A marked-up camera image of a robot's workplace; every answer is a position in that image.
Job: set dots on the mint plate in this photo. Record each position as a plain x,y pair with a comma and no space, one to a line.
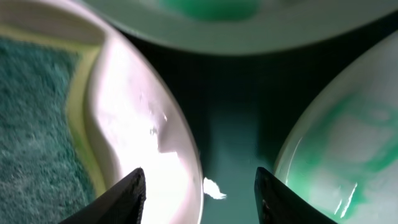
341,155
239,27

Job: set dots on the white plate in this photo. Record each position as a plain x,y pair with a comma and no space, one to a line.
131,118

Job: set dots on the round dark teal tray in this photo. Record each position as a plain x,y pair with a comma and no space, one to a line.
241,109

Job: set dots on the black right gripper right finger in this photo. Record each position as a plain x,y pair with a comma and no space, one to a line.
277,204

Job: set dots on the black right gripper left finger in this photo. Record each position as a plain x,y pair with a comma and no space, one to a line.
123,203

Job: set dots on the green scrub sponge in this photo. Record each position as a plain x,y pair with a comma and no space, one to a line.
48,170

